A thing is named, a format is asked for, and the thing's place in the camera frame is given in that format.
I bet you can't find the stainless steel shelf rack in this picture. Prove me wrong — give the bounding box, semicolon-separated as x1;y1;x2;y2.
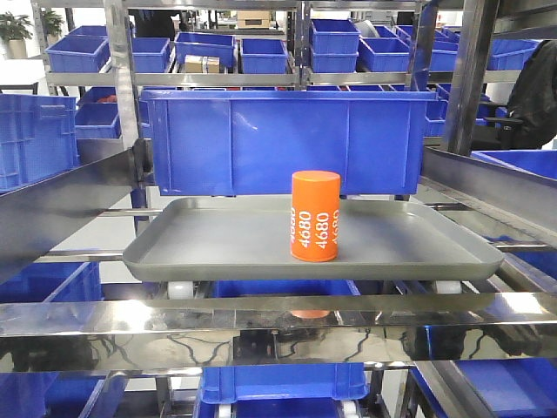
0;0;557;418

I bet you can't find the orange cylindrical capacitor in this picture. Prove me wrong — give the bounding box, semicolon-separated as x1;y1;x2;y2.
290;170;341;262

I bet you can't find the blue bin upper right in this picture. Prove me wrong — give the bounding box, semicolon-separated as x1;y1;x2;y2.
359;37;409;72

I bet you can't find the large blue plastic bin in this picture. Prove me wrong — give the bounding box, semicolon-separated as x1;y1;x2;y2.
144;91;435;196

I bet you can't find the grey metal tray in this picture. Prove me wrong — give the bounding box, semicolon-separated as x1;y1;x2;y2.
123;196;503;282

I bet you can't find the cardboard box on shelf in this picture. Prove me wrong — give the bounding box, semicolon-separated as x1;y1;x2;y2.
183;55;220;74

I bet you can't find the potted green plant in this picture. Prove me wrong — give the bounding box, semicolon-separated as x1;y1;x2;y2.
1;11;32;59

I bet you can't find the person in black jacket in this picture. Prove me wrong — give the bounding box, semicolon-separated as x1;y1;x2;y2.
502;39;556;150

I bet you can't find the blue bin upper centre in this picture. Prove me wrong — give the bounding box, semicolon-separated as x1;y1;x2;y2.
240;38;288;74

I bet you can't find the blue bin lower centre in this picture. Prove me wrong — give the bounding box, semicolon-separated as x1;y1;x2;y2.
193;280;369;417

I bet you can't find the blue crate far left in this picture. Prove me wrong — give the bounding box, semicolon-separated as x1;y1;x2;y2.
1;94;79;192

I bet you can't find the blue bin upper left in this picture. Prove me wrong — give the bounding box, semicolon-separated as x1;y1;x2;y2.
45;36;110;73

